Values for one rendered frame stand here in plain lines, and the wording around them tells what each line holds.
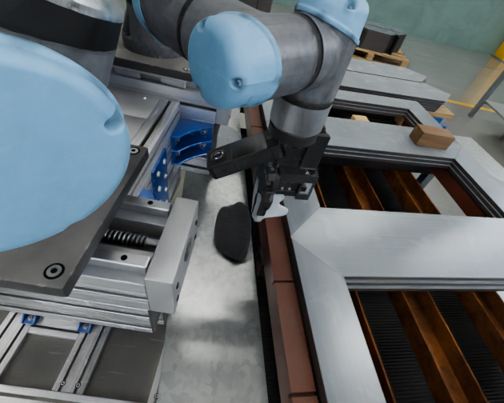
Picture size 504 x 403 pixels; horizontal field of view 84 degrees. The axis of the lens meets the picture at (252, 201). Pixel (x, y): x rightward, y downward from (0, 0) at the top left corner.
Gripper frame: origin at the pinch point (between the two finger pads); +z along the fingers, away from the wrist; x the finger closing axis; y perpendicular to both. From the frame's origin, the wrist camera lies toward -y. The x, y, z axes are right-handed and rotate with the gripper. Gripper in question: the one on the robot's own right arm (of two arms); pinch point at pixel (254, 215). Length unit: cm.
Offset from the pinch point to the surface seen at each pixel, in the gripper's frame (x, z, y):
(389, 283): -10.2, 7.0, 28.4
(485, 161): 50, 15, 108
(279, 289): -11.2, 7.8, 5.4
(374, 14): 666, 70, 349
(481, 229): 4, 6, 61
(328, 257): -5.3, 5.6, 16.0
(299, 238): -1.0, 5.6, 10.8
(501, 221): 7, 6, 70
